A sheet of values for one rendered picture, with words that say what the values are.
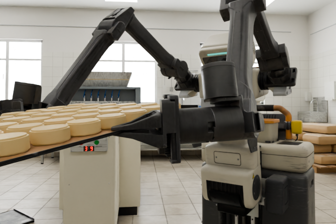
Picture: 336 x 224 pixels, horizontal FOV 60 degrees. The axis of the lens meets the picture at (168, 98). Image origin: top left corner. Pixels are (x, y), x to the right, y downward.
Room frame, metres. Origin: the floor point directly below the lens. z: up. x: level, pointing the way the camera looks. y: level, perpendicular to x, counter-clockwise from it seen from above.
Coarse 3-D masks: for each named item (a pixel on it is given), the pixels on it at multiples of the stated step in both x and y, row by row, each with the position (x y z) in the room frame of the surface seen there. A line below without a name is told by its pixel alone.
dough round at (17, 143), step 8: (0, 136) 0.34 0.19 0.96; (8, 136) 0.33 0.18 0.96; (16, 136) 0.33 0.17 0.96; (24, 136) 0.34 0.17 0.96; (0, 144) 0.32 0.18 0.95; (8, 144) 0.32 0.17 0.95; (16, 144) 0.33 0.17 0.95; (24, 144) 0.34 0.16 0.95; (0, 152) 0.32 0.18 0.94; (8, 152) 0.32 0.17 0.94; (16, 152) 0.33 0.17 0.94
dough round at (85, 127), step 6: (72, 120) 0.44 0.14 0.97; (78, 120) 0.43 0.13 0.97; (84, 120) 0.43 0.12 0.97; (90, 120) 0.42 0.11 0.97; (96, 120) 0.43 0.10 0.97; (72, 126) 0.41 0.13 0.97; (78, 126) 0.41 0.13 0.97; (84, 126) 0.41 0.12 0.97; (90, 126) 0.41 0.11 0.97; (96, 126) 0.42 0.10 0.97; (72, 132) 0.41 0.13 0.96; (78, 132) 0.41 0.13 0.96; (84, 132) 0.41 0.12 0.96; (90, 132) 0.41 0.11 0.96; (96, 132) 0.42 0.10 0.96
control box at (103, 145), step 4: (100, 140) 1.94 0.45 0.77; (104, 140) 1.94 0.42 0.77; (84, 144) 1.92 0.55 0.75; (88, 144) 1.93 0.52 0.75; (92, 144) 1.93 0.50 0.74; (100, 144) 1.94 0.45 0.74; (104, 144) 1.94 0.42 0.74; (72, 148) 1.92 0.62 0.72; (76, 148) 1.92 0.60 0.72; (80, 148) 1.92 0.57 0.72; (84, 148) 1.92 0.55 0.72; (88, 148) 1.93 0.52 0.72; (92, 148) 1.93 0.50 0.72; (96, 148) 1.93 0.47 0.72; (100, 148) 1.94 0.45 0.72; (104, 148) 1.94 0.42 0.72
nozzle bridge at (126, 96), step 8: (80, 88) 2.62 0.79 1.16; (88, 88) 2.63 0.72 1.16; (96, 88) 2.64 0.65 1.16; (104, 88) 2.65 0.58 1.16; (112, 88) 2.66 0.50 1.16; (120, 88) 2.66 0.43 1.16; (128, 88) 2.67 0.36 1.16; (136, 88) 2.68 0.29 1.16; (80, 96) 2.70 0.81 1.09; (88, 96) 2.71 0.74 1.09; (96, 96) 2.72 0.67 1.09; (120, 96) 2.75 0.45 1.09; (128, 96) 2.76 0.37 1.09; (136, 96) 2.68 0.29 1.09
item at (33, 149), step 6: (102, 132) 0.43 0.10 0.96; (108, 132) 0.43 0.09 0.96; (72, 138) 0.40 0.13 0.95; (78, 138) 0.40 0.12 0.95; (84, 138) 0.40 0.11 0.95; (30, 144) 0.38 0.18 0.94; (54, 144) 0.37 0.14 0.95; (60, 144) 0.37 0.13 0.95; (30, 150) 0.34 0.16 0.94; (36, 150) 0.34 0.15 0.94; (12, 156) 0.32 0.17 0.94
